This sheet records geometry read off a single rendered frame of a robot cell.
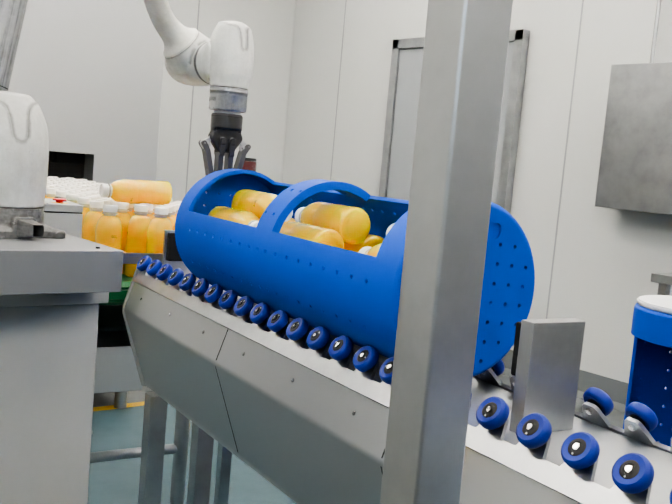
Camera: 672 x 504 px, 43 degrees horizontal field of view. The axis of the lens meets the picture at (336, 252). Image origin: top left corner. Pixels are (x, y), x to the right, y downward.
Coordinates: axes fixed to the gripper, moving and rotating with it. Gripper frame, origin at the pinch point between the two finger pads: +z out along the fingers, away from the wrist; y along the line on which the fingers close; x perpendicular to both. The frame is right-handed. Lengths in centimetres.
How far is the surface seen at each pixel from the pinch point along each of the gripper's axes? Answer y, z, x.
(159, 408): 5, 57, -18
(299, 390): 11, 29, 63
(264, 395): 12, 33, 52
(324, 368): 10, 24, 68
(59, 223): 28.0, 11.1, -37.4
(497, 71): 29, -21, 125
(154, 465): 5, 72, -18
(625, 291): -322, 49, -138
